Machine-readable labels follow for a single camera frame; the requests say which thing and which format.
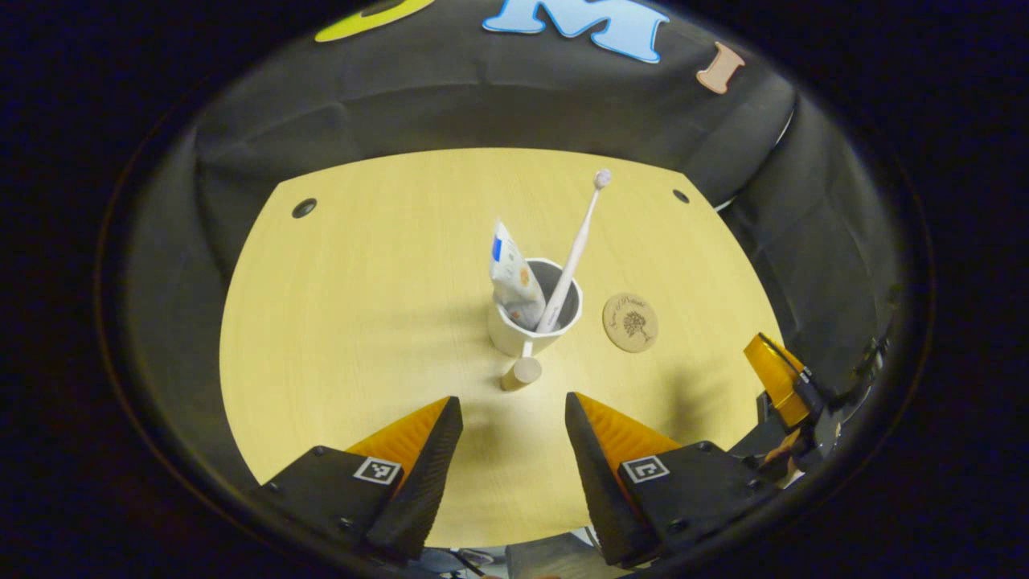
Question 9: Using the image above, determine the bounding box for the round cork coaster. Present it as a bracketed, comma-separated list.
[602, 293, 660, 354]

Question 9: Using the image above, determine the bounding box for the light wooden desktop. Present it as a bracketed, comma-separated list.
[219, 147, 785, 549]

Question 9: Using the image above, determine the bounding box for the white toothbrush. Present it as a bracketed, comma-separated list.
[535, 168, 613, 334]

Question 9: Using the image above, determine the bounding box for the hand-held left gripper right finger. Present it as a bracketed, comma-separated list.
[564, 392, 782, 569]

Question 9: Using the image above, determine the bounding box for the white cup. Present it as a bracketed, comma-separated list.
[487, 257, 584, 392]

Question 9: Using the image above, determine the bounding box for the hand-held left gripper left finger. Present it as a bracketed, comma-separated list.
[257, 396, 465, 562]

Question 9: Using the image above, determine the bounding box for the black backdrop cloth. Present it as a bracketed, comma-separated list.
[121, 0, 911, 491]

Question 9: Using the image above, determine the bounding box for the white cable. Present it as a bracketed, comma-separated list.
[714, 105, 798, 213]

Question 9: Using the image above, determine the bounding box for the white toothpaste tube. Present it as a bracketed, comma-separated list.
[490, 219, 548, 331]

